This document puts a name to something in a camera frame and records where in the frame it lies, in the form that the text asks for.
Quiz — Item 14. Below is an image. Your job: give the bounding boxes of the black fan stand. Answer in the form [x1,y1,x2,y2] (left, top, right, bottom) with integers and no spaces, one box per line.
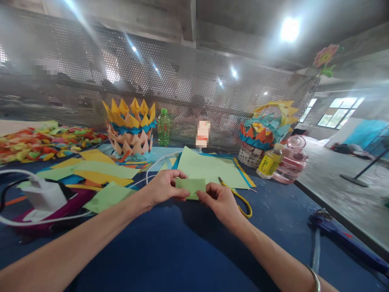
[340,127,389,188]

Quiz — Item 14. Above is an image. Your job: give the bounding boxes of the yellow drink bottle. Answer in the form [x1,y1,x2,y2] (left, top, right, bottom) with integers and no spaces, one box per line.
[256,143,285,180]

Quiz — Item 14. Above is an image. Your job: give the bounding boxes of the yellow handled scissors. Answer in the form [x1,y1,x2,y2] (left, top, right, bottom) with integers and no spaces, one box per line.
[217,176,253,219]

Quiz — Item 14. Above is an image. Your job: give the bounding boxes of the scattered coloured paper sheets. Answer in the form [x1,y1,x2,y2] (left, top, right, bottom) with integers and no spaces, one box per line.
[17,148,156,214]

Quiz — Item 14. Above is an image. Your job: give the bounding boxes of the pile of folded paper pieces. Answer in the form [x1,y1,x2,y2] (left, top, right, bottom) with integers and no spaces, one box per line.
[0,120,109,165]

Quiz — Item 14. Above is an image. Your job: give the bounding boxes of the origami basket with yellow handle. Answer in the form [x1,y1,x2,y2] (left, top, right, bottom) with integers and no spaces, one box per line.
[238,100,300,170]

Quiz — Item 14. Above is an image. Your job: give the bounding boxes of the person's right index finger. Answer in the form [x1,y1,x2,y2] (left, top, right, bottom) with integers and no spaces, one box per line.
[206,182,224,197]

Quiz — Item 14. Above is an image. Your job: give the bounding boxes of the pink paper flower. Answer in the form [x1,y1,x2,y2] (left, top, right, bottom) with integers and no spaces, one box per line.
[312,44,344,78]

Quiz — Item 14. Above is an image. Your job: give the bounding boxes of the person's left thumb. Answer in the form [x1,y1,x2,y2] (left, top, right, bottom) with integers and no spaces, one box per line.
[170,187,191,202]

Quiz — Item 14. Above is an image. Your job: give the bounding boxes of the perforated metal screen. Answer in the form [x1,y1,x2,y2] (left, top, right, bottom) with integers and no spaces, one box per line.
[0,5,321,154]

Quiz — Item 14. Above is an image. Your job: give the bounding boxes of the person's right hand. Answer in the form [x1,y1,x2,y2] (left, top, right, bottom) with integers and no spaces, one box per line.
[196,182,249,234]

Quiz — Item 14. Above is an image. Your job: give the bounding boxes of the white charger plug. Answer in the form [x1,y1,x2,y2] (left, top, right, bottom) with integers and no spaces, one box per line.
[20,178,68,214]

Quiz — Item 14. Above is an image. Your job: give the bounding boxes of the person's left index finger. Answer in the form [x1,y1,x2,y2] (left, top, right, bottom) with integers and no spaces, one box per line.
[162,169,188,180]

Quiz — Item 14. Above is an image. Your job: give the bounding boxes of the person's right thumb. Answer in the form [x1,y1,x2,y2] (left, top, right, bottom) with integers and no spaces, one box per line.
[196,190,214,205]

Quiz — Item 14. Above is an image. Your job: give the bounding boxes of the pink water jug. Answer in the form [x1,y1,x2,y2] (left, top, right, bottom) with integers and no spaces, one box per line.
[271,135,309,185]

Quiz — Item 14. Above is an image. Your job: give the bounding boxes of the person's left hand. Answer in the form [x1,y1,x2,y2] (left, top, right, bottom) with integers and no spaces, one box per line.
[142,169,191,211]

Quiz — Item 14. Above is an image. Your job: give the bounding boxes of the orange pink blue origami vase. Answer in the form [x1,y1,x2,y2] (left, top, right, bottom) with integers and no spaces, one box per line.
[102,97,158,165]

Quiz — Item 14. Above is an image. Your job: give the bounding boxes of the stack of large paper sheets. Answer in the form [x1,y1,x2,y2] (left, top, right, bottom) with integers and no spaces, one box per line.
[171,146,258,191]

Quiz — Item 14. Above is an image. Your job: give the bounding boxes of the green plastic bottle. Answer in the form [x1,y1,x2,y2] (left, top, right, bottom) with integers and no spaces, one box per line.
[157,108,171,147]

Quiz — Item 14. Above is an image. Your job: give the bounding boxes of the white cable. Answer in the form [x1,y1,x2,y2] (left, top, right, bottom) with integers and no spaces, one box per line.
[0,153,184,228]

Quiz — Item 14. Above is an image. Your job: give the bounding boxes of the light green paper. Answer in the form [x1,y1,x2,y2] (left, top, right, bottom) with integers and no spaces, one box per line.
[175,177,207,201]

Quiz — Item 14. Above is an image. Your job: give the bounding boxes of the magenta power strip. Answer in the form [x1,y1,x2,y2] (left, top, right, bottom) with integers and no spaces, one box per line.
[11,188,95,238]

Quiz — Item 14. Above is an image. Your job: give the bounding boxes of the window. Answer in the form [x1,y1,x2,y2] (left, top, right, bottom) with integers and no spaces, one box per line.
[317,97,365,129]

